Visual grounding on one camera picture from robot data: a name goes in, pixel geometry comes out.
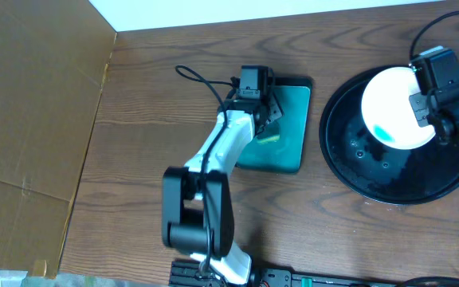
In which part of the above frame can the green scouring pad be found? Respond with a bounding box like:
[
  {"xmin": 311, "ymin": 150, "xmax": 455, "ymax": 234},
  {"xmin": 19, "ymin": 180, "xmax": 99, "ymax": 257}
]
[{"xmin": 256, "ymin": 121, "xmax": 281, "ymax": 144}]

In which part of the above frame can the white plate with green stain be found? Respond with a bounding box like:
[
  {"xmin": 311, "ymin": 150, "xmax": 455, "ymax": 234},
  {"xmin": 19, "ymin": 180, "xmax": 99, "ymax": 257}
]
[{"xmin": 361, "ymin": 67, "xmax": 435, "ymax": 150}]

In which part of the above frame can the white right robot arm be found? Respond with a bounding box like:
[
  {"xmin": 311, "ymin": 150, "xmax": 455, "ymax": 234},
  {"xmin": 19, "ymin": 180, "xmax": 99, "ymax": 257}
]
[{"xmin": 409, "ymin": 89, "xmax": 459, "ymax": 147}]

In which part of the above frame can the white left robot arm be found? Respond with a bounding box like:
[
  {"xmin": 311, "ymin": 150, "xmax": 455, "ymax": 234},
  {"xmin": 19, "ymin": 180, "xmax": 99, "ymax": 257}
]
[{"xmin": 162, "ymin": 94, "xmax": 283, "ymax": 285}]

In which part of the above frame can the black rectangular soap water tray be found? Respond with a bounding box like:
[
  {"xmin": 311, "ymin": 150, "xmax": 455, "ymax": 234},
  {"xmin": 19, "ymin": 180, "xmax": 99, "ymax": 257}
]
[{"xmin": 236, "ymin": 77, "xmax": 313, "ymax": 174}]

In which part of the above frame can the round black tray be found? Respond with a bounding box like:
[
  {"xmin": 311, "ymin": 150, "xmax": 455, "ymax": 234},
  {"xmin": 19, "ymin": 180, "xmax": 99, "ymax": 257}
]
[{"xmin": 319, "ymin": 65, "xmax": 459, "ymax": 205}]

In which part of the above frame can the brown cardboard panel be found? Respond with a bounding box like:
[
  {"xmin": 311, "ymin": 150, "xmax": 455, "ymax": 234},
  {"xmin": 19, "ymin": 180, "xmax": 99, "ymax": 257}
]
[{"xmin": 0, "ymin": 0, "xmax": 116, "ymax": 278}]

